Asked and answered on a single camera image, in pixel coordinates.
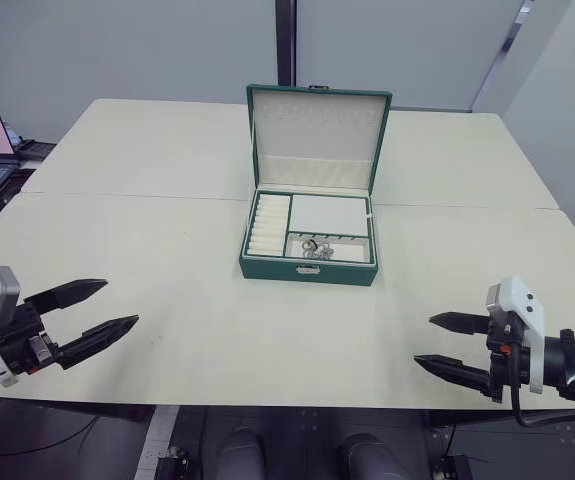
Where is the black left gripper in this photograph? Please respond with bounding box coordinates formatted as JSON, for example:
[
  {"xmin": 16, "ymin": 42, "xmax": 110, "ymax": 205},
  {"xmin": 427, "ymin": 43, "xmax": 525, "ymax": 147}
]
[{"xmin": 0, "ymin": 278, "xmax": 140, "ymax": 377}]

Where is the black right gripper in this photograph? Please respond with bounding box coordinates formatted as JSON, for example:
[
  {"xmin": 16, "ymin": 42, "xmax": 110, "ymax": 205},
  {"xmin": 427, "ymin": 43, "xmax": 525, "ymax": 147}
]
[{"xmin": 412, "ymin": 303, "xmax": 524, "ymax": 404}]

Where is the white velvet insert tray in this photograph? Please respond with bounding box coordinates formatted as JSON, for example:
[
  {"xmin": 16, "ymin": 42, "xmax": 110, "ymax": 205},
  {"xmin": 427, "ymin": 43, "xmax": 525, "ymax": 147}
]
[{"xmin": 246, "ymin": 192, "xmax": 373, "ymax": 264}]

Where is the green jewelry box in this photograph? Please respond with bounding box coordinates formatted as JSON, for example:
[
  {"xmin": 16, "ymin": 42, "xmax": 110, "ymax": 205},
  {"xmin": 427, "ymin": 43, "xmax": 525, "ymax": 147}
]
[{"xmin": 236, "ymin": 83, "xmax": 394, "ymax": 292}]

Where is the white perforated strip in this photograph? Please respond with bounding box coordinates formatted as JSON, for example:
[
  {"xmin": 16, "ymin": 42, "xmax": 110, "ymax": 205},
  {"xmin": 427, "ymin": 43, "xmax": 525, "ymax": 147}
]
[{"xmin": 139, "ymin": 403, "xmax": 180, "ymax": 480}]

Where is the black keyboard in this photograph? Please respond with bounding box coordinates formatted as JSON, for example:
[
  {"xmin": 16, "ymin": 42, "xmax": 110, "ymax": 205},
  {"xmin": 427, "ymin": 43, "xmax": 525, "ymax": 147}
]
[{"xmin": 15, "ymin": 135, "xmax": 57, "ymax": 162}]

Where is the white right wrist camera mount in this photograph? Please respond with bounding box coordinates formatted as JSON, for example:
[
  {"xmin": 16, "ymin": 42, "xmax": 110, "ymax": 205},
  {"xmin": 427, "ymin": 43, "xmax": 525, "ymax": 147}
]
[{"xmin": 485, "ymin": 274, "xmax": 546, "ymax": 395}]

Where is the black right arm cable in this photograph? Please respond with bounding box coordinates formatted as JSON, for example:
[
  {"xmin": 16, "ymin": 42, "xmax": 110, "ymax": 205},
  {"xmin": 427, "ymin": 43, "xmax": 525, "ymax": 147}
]
[{"xmin": 508, "ymin": 344, "xmax": 575, "ymax": 429}]

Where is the silver chain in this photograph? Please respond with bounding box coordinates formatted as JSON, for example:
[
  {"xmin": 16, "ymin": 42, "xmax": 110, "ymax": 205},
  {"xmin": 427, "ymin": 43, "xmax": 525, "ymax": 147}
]
[{"xmin": 304, "ymin": 243, "xmax": 337, "ymax": 262}]

